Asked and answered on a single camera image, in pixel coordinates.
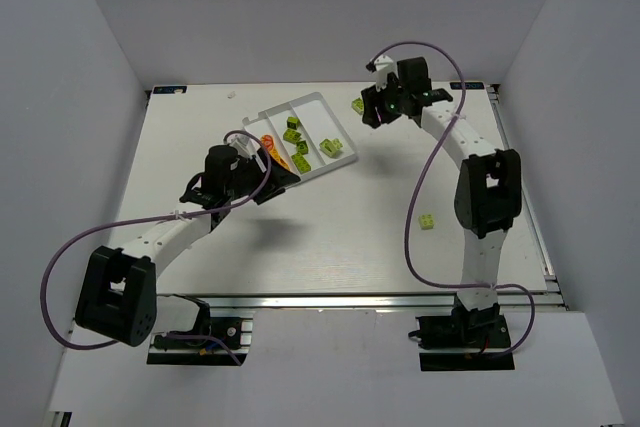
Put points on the aluminium table frame rail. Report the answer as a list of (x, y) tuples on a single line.
[(546, 301)]

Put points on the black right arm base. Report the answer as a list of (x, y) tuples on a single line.
[(464, 341)]

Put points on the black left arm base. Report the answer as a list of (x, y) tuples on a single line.
[(189, 331)]

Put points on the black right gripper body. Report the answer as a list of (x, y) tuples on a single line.
[(375, 107)]

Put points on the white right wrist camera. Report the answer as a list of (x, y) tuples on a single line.
[(381, 67)]

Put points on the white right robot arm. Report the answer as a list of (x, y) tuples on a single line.
[(488, 194)]

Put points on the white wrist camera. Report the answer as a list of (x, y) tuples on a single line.
[(381, 67), (242, 143)]

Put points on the green 2x2 lego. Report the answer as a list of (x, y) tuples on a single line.
[(293, 123), (338, 144), (426, 221)]

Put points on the yellow round butterfly lego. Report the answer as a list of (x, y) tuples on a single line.
[(268, 142)]

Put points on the green 2x2 lego upturned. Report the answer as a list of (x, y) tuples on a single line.
[(302, 147)]

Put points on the white three-compartment tray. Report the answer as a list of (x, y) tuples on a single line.
[(317, 122)]

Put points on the green 2x4 lego brick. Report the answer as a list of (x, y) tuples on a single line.
[(301, 163)]

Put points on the blue label left corner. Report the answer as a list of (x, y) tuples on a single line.
[(169, 90)]

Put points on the blue label corner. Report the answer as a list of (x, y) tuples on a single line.
[(169, 90), (469, 85)]

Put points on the yellow 2x4 lego brick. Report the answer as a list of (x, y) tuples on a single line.
[(280, 161)]

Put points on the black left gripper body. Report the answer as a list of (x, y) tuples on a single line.
[(261, 179)]

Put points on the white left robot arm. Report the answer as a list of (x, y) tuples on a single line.
[(118, 294)]

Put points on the green 2x4 lego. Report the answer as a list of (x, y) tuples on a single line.
[(326, 146)]

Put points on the blue label right corner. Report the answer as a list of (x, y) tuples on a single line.
[(469, 85)]

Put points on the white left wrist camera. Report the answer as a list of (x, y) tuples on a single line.
[(242, 143)]

